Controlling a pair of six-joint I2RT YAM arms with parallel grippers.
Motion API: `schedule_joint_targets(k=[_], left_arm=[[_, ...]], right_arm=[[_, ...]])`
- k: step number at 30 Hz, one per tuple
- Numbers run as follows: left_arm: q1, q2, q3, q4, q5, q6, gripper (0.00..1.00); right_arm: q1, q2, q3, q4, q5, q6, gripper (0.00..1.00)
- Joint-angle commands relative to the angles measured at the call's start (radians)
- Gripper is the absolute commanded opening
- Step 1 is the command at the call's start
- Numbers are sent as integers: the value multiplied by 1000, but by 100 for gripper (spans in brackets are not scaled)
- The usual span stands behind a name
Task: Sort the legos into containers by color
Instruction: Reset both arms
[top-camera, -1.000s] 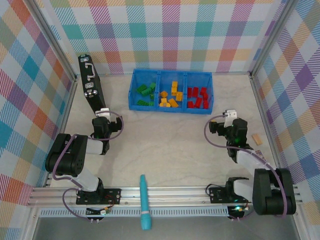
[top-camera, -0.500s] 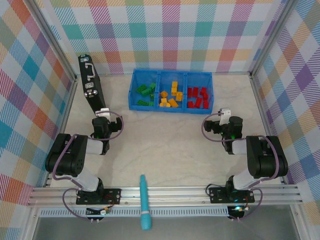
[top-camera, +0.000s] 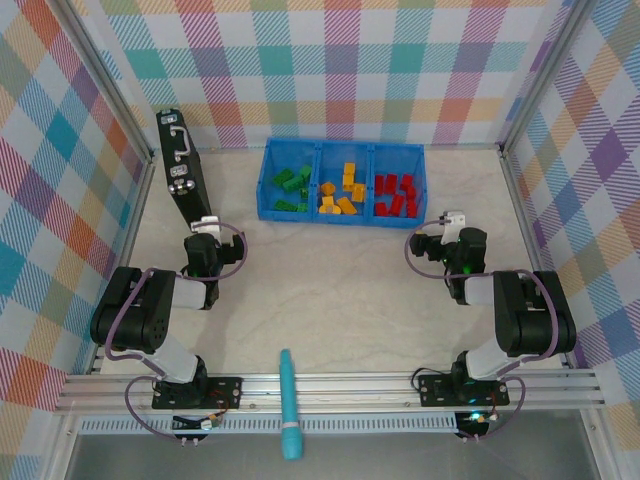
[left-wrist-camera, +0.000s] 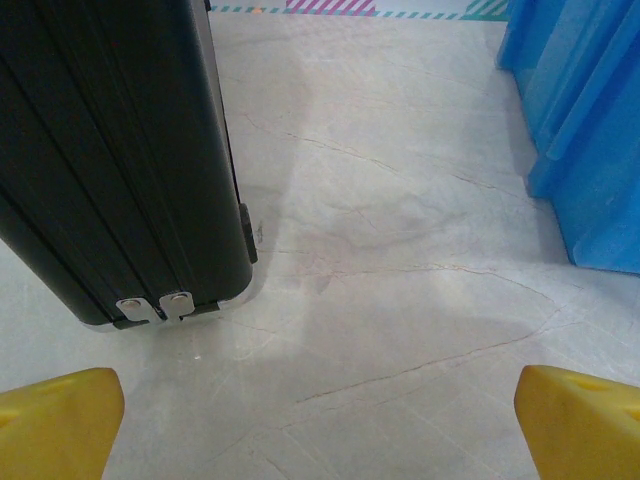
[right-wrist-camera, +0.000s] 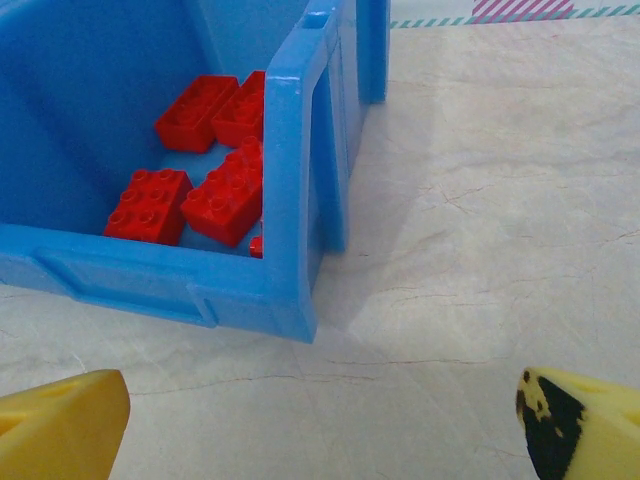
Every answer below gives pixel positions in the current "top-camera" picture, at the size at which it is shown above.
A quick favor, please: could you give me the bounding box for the blue three-compartment bin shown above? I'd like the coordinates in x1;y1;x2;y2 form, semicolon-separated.
256;136;431;232

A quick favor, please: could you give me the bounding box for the teal pen-shaped tool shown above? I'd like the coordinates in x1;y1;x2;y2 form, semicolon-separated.
277;348;305;462

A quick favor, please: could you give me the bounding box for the purple cable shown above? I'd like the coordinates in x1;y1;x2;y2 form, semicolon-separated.
103;222;250;444
406;217;559;444

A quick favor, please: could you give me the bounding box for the black case with metal handle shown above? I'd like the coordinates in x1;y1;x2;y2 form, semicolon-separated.
155;108;215;234

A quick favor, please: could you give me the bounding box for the thin aluminium rail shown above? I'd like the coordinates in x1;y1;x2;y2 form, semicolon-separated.
199;143;504;151

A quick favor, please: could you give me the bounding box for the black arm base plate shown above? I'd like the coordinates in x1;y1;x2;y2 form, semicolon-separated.
417;373;512;407
151;375;245;412

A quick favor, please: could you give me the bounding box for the wide aluminium base rail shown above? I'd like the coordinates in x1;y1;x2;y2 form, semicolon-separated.
53;370;607;415

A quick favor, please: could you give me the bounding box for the small wired connector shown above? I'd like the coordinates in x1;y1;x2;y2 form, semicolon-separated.
462;409;501;427
172;412;226;434

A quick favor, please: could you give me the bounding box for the white slotted cable duct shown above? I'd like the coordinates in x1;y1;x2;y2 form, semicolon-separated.
78;412;460;436

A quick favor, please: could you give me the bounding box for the aluminium corner post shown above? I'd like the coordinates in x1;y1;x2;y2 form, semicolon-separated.
58;0;155;161
498;0;600;154

